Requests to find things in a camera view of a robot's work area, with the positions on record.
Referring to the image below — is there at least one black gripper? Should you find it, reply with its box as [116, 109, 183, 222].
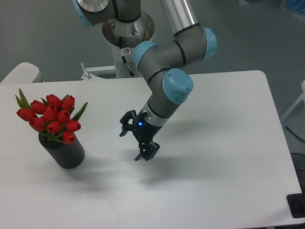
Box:
[119, 110, 161, 161]

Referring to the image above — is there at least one black device at table edge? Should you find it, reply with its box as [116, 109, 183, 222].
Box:
[286, 193, 305, 219]

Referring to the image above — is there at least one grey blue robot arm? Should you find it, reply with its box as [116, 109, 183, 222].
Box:
[73, 0, 217, 160]

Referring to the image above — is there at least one white chair corner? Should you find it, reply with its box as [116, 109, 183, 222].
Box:
[0, 62, 44, 85]

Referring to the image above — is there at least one dark grey ribbed vase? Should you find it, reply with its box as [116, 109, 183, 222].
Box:
[38, 134, 85, 169]

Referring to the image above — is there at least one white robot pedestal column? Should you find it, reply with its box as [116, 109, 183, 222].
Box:
[102, 11, 155, 78]

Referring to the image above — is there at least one black cable on pedestal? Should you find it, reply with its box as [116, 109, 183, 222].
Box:
[118, 36, 137, 78]

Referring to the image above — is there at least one blue plastic bag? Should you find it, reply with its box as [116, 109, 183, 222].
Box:
[281, 0, 305, 19]

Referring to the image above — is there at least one black cable on floor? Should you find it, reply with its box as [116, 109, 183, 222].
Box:
[285, 125, 305, 141]

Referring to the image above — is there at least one red tulip bouquet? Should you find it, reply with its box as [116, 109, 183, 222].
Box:
[15, 89, 88, 145]

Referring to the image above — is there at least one white frame at right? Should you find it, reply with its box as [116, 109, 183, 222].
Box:
[280, 81, 305, 125]

